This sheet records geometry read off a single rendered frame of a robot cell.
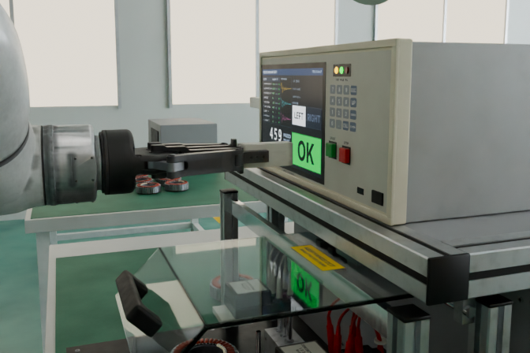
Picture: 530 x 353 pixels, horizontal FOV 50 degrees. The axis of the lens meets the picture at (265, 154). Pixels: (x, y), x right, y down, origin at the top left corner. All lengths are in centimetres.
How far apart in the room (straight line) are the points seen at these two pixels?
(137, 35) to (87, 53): 48
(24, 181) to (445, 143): 46
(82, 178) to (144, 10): 484
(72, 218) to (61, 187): 163
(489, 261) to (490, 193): 15
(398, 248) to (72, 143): 36
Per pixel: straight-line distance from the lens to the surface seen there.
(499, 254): 59
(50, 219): 227
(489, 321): 64
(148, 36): 543
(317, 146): 80
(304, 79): 83
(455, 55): 67
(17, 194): 63
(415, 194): 66
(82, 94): 536
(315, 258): 68
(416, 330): 59
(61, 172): 63
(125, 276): 65
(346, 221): 67
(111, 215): 228
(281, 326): 104
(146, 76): 541
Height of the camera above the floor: 128
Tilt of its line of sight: 8 degrees down
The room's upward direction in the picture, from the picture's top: straight up
